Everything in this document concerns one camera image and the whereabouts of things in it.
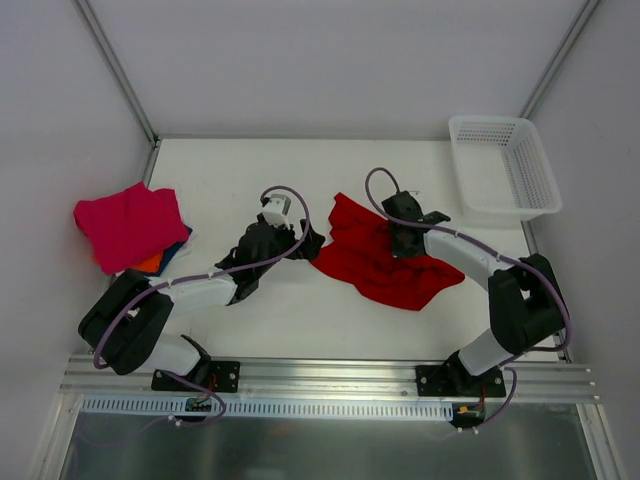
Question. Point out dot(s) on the red t shirt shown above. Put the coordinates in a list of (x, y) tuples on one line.
[(360, 254)]

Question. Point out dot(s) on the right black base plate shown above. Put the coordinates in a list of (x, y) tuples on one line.
[(452, 381)]

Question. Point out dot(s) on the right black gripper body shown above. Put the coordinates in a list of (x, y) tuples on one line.
[(405, 240)]

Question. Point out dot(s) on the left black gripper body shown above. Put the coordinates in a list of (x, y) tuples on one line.
[(293, 237)]

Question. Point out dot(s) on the white slotted cable duct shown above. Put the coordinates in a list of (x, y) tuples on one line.
[(433, 411)]

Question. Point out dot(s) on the left aluminium frame post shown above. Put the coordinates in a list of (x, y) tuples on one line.
[(104, 46)]

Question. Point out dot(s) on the white plastic basket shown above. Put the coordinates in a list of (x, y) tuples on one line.
[(502, 171)]

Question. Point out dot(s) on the right aluminium frame post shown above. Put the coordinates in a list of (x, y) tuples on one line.
[(561, 54)]

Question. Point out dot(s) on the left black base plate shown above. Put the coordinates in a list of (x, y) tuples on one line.
[(225, 375)]

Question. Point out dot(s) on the folded pink t shirt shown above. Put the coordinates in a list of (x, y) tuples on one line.
[(95, 218)]

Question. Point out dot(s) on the aluminium mounting rail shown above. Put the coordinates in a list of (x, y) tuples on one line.
[(533, 382)]

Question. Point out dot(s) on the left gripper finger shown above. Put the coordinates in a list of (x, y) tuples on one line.
[(311, 242), (229, 261)]

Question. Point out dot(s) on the aluminium frame post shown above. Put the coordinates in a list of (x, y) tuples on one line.
[(561, 54), (104, 46)]

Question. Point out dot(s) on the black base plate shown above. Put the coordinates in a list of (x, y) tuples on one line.
[(452, 381), (225, 375)]

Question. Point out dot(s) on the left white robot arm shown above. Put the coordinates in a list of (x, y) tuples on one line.
[(126, 326)]

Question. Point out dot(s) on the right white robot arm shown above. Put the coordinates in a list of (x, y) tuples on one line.
[(524, 302)]

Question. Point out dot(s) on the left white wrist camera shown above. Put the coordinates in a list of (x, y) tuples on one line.
[(275, 210)]

